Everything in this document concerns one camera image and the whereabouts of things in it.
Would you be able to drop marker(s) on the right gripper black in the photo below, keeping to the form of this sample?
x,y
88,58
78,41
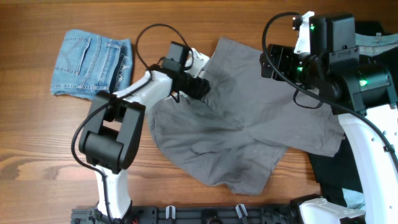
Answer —
x,y
285,55

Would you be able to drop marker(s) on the grey shorts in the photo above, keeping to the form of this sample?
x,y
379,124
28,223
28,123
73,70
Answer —
x,y
242,128

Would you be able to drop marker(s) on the black garment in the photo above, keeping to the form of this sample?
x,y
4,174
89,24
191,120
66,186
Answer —
x,y
340,171

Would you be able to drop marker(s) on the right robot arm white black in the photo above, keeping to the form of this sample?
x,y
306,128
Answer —
x,y
325,64

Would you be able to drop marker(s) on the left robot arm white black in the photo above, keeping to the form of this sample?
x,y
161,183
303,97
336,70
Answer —
x,y
112,132

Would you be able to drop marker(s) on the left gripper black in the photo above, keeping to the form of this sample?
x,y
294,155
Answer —
x,y
198,88

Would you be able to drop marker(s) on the folded blue denim shorts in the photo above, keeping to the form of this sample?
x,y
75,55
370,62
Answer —
x,y
88,63

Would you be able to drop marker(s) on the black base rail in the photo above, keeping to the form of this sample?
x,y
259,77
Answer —
x,y
267,214

